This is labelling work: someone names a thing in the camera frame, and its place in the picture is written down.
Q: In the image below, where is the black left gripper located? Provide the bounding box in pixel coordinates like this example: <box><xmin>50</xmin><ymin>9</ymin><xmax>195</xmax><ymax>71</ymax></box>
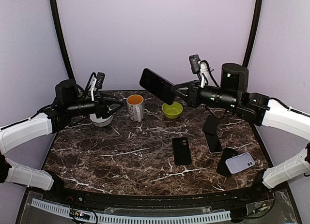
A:
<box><xmin>66</xmin><ymin>91</ymin><xmax>124</xmax><ymax>119</ymax></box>

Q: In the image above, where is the black phone case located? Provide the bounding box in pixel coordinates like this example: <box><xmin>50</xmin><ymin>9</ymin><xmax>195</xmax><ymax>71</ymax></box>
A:
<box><xmin>172</xmin><ymin>137</ymin><xmax>192</xmax><ymax>165</ymax></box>

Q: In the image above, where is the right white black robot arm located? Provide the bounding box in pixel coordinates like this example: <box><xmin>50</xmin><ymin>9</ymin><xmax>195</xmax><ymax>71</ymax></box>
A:
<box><xmin>171</xmin><ymin>63</ymin><xmax>310</xmax><ymax>202</ymax></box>

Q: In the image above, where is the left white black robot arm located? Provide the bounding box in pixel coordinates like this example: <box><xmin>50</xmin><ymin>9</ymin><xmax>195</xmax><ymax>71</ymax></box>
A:
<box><xmin>0</xmin><ymin>79</ymin><xmax>124</xmax><ymax>203</ymax></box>

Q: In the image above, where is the black phone on table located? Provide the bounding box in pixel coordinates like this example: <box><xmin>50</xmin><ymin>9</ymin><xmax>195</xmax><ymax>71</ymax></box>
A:
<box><xmin>202</xmin><ymin>115</ymin><xmax>219</xmax><ymax>135</ymax></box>

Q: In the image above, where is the black phone under lavender case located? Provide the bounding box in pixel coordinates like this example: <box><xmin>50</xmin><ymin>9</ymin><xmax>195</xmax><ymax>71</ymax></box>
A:
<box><xmin>216</xmin><ymin>148</ymin><xmax>238</xmax><ymax>178</ymax></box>

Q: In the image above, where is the white scalloped bowl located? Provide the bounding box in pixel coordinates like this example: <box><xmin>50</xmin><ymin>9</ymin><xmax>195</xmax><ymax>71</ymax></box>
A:
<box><xmin>89</xmin><ymin>114</ymin><xmax>113</xmax><ymax>127</ymax></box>

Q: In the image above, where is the green bowl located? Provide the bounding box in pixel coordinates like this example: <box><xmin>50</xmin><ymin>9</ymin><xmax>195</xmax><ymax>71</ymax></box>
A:
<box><xmin>162</xmin><ymin>102</ymin><xmax>183</xmax><ymax>119</ymax></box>

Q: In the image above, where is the white mug orange inside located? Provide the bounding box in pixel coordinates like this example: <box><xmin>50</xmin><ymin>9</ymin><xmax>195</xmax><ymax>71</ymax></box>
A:
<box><xmin>126</xmin><ymin>94</ymin><xmax>144</xmax><ymax>122</ymax></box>

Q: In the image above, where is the white-edged smartphone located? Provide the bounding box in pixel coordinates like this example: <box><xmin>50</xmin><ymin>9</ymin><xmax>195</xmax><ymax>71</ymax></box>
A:
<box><xmin>204</xmin><ymin>133</ymin><xmax>223</xmax><ymax>154</ymax></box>

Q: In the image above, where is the small circuit board with leds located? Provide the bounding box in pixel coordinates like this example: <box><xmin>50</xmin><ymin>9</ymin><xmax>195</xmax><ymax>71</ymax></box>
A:
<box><xmin>69</xmin><ymin>209</ymin><xmax>91</xmax><ymax>221</ymax></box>

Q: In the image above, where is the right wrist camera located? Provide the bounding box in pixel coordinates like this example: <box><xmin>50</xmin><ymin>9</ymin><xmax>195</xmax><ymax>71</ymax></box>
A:
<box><xmin>189</xmin><ymin>54</ymin><xmax>211</xmax><ymax>88</ymax></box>

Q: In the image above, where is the white slotted cable duct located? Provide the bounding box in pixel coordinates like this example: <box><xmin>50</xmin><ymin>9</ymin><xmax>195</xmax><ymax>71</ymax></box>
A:
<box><xmin>31</xmin><ymin>198</ymin><xmax>231</xmax><ymax>224</ymax></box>

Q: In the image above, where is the right black frame post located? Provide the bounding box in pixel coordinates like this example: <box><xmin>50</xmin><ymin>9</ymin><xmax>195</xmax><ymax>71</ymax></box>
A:
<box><xmin>242</xmin><ymin>0</ymin><xmax>263</xmax><ymax>67</ymax></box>

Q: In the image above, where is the black frame post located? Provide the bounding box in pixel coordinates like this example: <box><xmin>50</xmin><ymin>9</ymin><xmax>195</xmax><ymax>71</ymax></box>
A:
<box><xmin>49</xmin><ymin>0</ymin><xmax>76</xmax><ymax>80</ymax></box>
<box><xmin>242</xmin><ymin>0</ymin><xmax>263</xmax><ymax>67</ymax></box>

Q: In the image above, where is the left black frame post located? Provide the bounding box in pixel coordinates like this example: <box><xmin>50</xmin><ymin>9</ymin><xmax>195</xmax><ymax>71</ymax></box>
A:
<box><xmin>49</xmin><ymin>0</ymin><xmax>76</xmax><ymax>80</ymax></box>

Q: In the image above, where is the black front table rail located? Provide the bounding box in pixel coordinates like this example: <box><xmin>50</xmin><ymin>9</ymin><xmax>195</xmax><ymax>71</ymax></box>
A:
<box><xmin>44</xmin><ymin>187</ymin><xmax>275</xmax><ymax>210</ymax></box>

